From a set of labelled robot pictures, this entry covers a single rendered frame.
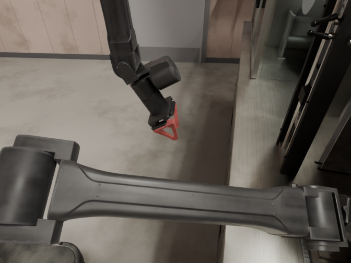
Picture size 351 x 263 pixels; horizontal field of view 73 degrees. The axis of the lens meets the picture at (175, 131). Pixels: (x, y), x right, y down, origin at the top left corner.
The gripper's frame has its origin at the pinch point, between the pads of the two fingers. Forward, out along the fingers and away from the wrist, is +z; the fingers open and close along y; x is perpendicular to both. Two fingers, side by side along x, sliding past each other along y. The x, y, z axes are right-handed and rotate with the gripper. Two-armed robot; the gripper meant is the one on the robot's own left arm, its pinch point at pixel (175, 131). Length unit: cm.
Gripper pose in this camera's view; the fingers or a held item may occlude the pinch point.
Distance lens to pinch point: 72.3
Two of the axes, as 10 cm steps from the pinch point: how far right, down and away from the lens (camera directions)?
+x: -8.7, 3.5, 3.6
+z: 4.9, 7.0, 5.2
